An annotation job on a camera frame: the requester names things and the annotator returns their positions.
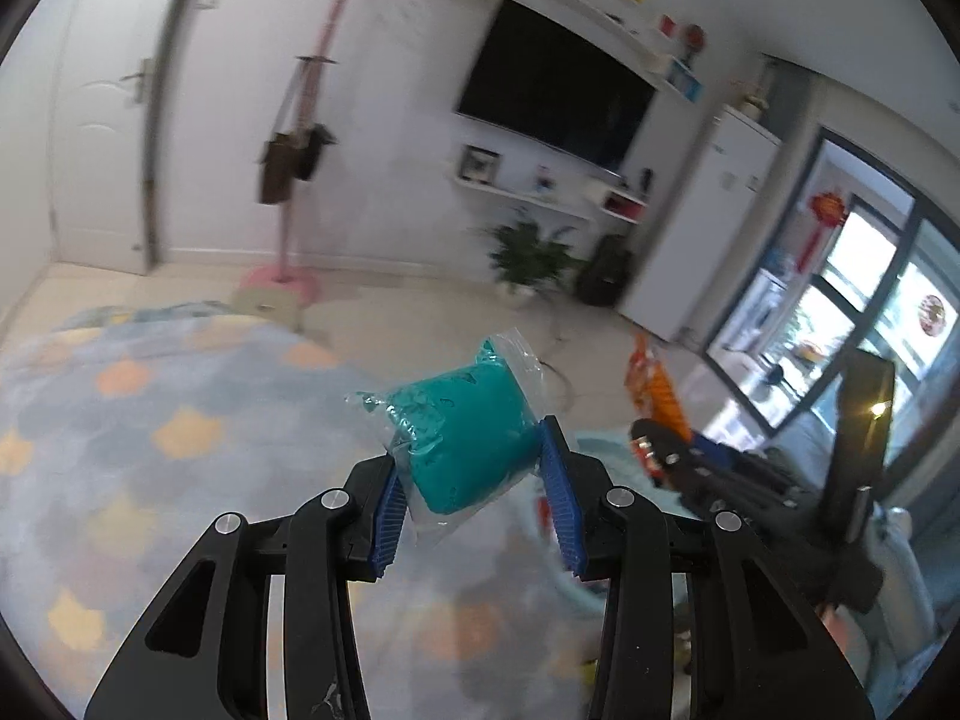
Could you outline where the pink coat rack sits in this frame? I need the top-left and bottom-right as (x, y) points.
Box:
(241, 0), (348, 307)

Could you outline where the black acoustic guitar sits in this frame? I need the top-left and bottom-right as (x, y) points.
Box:
(574, 234), (635, 307)

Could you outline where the green potted plant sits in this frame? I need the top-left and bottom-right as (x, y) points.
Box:
(485, 211), (584, 309)

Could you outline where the red chinese knot ornament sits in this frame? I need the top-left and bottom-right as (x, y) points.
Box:
(796, 190), (848, 273)

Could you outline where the brown hanging tote bag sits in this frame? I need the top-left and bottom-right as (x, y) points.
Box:
(259, 57), (308, 206)

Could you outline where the teal clay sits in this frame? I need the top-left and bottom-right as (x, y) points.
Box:
(347, 328), (553, 543)

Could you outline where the black wall television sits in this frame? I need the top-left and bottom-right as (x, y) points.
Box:
(455, 0), (656, 172)

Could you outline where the red white cubby shelf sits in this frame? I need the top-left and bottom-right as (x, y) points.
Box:
(584, 179), (646, 224)

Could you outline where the white door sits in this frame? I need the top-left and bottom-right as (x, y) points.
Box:
(50, 0), (172, 275)

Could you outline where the black floor cable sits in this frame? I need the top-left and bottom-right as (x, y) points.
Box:
(535, 291), (580, 415)

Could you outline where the orange foil snack packet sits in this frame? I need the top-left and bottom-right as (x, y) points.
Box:
(625, 332), (693, 488)

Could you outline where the white refrigerator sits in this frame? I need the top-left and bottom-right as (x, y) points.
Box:
(619, 106), (779, 341)

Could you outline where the white lower wall shelf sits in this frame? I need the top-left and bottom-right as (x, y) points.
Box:
(448, 176), (592, 224)

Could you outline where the framed butterfly picture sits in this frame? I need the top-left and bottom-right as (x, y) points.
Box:
(455, 145), (501, 185)

